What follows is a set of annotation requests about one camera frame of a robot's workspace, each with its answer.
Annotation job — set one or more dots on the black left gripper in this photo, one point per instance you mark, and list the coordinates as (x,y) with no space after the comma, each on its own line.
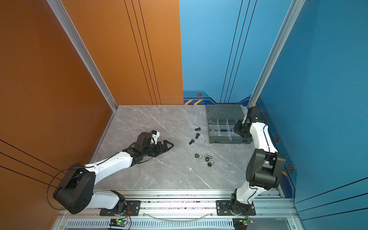
(163,149)

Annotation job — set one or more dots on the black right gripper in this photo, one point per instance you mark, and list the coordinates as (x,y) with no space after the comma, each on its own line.
(236,129)

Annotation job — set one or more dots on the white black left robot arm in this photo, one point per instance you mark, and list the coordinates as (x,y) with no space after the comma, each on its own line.
(76,191)

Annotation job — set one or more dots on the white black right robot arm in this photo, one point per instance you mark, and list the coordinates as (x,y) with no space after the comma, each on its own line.
(264,170)

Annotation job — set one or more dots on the grey plastic organizer box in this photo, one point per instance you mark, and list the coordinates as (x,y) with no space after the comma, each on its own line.
(221,121)

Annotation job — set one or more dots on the left green circuit board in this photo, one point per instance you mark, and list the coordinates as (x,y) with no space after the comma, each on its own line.
(118,223)

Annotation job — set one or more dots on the green circuit board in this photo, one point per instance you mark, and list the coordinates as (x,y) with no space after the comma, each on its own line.
(241,224)
(118,223)

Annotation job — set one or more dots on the right green circuit board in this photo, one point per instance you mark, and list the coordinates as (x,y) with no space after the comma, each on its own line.
(241,224)

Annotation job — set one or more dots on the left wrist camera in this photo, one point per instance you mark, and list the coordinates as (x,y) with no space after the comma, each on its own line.
(154,136)

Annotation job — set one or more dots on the aluminium front rail frame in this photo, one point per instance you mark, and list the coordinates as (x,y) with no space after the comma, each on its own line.
(196,209)

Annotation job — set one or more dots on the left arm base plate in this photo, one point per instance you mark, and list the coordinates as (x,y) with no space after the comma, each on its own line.
(123,208)

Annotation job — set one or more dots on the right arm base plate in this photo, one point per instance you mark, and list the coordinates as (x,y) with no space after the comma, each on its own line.
(227,208)

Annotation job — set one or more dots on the aluminium corner post right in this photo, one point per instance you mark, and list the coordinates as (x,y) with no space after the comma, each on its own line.
(286,27)

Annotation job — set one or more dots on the aluminium corner post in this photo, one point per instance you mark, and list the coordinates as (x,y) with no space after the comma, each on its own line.
(67,24)
(286,27)

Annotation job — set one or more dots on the aluminium corner post left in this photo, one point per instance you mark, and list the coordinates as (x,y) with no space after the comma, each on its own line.
(67,24)

